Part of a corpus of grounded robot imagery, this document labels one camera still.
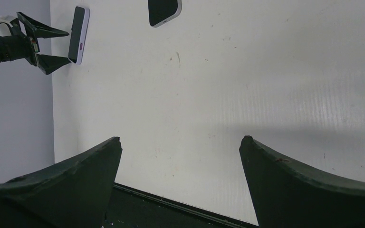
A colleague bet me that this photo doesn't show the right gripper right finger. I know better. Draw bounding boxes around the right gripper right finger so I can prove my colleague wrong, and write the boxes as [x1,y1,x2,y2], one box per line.
[239,136,365,228]

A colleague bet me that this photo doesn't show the purple-edged black smartphone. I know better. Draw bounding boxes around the purple-edged black smartphone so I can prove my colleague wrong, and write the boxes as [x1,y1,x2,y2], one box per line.
[68,6,90,65]

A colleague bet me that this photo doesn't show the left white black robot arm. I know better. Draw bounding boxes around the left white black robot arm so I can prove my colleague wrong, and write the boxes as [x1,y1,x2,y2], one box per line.
[0,12,70,75]

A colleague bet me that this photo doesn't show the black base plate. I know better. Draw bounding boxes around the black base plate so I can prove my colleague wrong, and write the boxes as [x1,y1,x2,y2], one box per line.
[101,183,254,228]

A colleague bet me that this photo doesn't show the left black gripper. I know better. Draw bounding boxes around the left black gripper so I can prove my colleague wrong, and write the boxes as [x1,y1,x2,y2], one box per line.
[10,12,71,75]

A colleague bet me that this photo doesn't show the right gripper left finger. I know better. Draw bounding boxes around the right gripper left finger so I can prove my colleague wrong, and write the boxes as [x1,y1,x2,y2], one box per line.
[0,137,122,228]

